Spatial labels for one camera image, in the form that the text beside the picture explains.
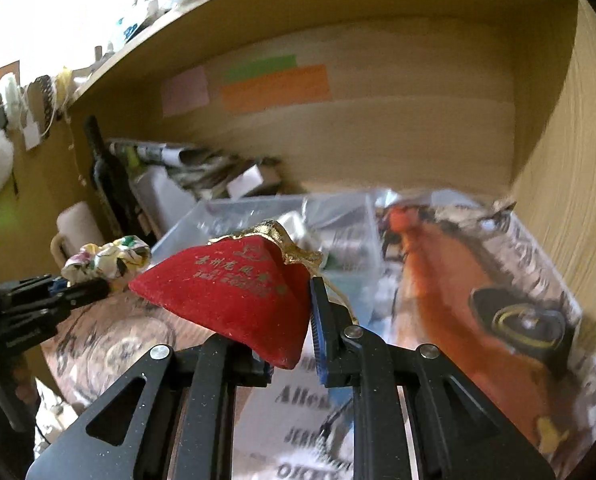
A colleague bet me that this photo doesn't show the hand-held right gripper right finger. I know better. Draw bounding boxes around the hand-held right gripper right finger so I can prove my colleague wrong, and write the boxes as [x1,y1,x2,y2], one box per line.
[309,276,561,480]

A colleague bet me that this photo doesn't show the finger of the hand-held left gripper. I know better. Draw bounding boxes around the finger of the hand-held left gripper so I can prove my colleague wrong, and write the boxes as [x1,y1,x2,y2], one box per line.
[0,306,72,347]
[0,274,111,311]

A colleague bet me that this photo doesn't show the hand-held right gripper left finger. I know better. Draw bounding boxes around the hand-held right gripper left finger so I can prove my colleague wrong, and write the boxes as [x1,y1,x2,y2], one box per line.
[25,334,273,480]

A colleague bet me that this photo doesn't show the floral cloth pouch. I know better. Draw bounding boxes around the floral cloth pouch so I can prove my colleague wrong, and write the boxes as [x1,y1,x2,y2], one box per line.
[60,234,153,285]

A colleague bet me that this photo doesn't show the red velvet pouch gold trim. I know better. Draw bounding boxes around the red velvet pouch gold trim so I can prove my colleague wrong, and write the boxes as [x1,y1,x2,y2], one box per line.
[128,219,325,371]

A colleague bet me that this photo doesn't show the brown patterned round board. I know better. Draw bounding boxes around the brown patterned round board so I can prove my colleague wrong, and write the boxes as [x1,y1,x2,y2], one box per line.
[42,287,219,407]

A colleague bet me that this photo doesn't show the white mug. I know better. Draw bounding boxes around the white mug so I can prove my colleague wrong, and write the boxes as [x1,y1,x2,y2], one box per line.
[50,201,106,267]

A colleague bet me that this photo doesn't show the dark wine bottle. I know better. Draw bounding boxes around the dark wine bottle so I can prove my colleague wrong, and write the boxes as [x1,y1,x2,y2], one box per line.
[84,115,139,242]

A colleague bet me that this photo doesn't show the white plastic container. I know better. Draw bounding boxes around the white plastic container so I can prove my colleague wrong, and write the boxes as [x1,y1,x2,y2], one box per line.
[129,167,201,235]

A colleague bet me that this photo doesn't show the orange printed magazine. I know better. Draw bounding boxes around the orange printed magazine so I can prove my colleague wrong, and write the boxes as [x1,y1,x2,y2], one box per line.
[248,191,596,480]

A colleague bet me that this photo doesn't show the clear plastic storage box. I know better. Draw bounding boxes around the clear plastic storage box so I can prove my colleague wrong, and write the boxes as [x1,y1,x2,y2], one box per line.
[150,192,385,322]

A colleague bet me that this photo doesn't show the hanging cardboard tags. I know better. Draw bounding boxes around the hanging cardboard tags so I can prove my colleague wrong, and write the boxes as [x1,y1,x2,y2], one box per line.
[22,75,59,152]

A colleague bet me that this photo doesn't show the small white fluffy toy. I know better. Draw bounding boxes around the small white fluffy toy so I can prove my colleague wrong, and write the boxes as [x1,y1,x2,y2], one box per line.
[0,73,24,122]

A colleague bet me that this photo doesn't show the rolled newspaper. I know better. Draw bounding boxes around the rolled newspaper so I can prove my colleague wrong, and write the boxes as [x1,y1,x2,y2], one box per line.
[106,138,215,167]

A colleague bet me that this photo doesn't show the small white cardboard box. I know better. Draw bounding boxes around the small white cardboard box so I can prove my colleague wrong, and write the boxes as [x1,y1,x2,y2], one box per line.
[227,163,283,199]

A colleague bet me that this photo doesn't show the wooden shelf unit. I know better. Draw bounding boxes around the wooden shelf unit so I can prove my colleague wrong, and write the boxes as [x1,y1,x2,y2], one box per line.
[0,0,596,356]

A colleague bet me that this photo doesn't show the pink sticky note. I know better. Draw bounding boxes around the pink sticky note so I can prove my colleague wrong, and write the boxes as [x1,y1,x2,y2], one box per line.
[161,67,210,117]

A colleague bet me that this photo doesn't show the orange sticky note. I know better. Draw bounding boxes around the orange sticky note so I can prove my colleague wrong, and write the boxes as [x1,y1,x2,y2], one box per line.
[221,64,331,113]

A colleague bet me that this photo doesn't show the green sticky note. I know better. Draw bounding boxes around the green sticky note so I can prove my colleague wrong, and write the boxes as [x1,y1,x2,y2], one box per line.
[226,54,298,82]

